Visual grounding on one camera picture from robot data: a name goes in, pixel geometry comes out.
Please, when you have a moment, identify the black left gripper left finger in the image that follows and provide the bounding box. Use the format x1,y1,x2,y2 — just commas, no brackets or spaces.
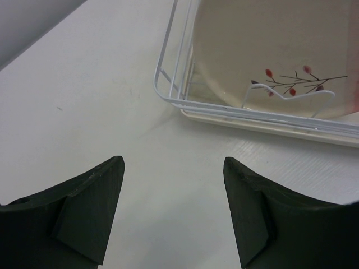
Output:
1,156,125,268

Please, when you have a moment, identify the white wire dish rack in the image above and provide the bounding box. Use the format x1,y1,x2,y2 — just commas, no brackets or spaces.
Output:
153,0,359,140

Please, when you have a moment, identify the cream and pink plate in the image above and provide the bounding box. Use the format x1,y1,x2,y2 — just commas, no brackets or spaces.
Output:
193,1,358,118

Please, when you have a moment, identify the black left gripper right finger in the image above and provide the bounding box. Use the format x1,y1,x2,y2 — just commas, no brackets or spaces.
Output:
223,157,358,268

